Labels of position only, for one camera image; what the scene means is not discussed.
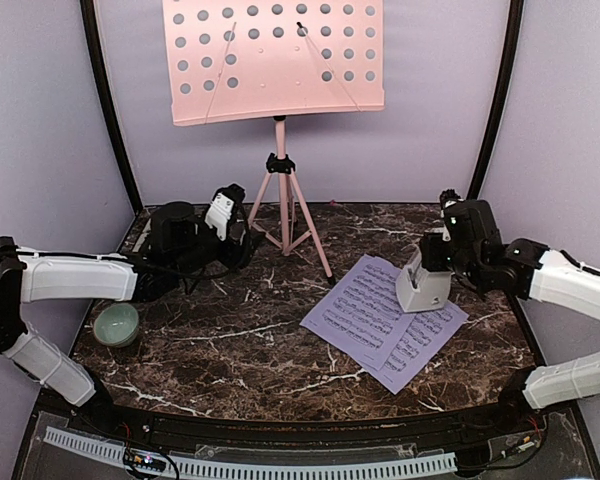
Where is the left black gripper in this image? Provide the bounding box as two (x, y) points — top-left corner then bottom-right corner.
(170, 215), (266, 281)

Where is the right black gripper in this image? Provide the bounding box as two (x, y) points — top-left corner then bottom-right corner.
(422, 231), (485, 286)

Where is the white metronome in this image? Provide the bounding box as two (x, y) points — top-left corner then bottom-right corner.
(395, 250), (452, 313)

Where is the purple sheet music page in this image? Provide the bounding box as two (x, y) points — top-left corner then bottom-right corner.
(357, 302), (469, 395)
(300, 255), (410, 370)

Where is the pink music stand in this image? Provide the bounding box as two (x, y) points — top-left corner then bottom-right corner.
(162, 1), (385, 282)

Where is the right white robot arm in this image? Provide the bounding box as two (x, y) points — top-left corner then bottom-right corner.
(420, 233), (600, 434)

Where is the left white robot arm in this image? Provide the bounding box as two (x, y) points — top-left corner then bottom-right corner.
(0, 226), (262, 436)

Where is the green ceramic bowl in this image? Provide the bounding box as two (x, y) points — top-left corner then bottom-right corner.
(93, 303), (139, 348)

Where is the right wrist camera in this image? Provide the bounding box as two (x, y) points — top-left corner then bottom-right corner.
(443, 200), (502, 249)

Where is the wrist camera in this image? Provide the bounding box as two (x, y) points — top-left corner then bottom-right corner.
(443, 200), (502, 249)
(149, 201), (196, 253)

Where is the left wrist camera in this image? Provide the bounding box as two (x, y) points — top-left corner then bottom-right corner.
(149, 201), (196, 253)

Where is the black front rail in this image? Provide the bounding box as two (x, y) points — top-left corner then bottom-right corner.
(29, 387), (576, 451)

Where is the white slotted cable duct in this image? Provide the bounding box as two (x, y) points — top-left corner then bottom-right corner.
(43, 427), (458, 480)

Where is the right black frame post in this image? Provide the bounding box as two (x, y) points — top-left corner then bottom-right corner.
(467, 0), (525, 199)

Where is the black frame post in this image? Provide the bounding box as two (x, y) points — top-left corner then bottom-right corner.
(79, 0), (144, 214)
(467, 0), (525, 199)

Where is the left black frame post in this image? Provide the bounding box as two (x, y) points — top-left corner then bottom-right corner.
(79, 0), (144, 214)

